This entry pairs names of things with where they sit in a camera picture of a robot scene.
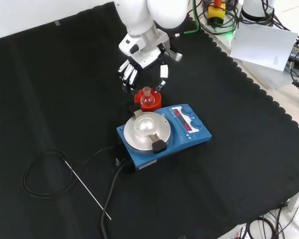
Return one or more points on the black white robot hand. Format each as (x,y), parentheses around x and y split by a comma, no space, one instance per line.
(149,57)

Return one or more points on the clear round-bottom flask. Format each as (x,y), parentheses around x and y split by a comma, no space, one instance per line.
(147,100)

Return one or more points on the yellow stop button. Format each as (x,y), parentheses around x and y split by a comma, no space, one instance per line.
(216,13)

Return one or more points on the blue-base heater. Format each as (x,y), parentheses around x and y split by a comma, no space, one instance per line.
(182,143)

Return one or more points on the black bench cloth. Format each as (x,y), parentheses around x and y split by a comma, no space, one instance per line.
(64,99)

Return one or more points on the grey tape piece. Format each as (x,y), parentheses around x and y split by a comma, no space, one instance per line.
(57,23)

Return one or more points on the pale board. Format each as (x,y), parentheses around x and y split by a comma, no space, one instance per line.
(261,44)

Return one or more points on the thin steel probe rod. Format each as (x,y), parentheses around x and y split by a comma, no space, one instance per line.
(89,192)

